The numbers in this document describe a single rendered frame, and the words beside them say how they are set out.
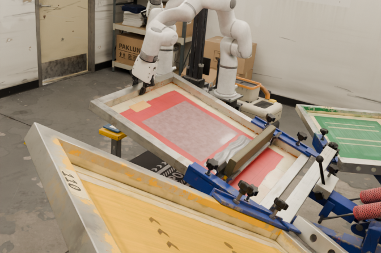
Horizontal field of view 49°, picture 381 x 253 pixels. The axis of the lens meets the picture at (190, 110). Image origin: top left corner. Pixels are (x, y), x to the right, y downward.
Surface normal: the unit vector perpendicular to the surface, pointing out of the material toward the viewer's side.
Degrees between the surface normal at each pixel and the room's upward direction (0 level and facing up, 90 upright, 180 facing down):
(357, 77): 90
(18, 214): 0
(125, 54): 90
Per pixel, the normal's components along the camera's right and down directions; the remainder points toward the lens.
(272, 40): -0.51, 0.27
